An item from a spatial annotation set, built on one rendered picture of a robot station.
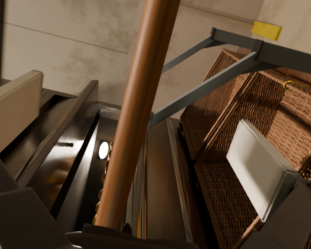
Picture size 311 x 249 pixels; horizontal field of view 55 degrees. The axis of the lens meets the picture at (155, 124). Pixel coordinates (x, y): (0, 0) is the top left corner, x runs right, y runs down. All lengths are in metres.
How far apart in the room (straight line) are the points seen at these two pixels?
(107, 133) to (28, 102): 1.76
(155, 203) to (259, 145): 0.92
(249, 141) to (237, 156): 0.02
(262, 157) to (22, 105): 0.13
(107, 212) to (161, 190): 0.80
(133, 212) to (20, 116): 0.24
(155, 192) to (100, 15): 2.66
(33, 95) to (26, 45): 3.59
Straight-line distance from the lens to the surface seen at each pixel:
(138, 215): 0.38
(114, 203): 0.34
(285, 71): 1.40
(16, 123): 0.17
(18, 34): 3.79
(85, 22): 3.55
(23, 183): 0.80
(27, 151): 1.23
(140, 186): 0.43
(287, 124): 1.25
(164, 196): 1.11
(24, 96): 0.17
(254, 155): 0.18
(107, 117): 1.89
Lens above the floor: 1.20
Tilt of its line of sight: 6 degrees down
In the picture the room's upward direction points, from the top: 77 degrees counter-clockwise
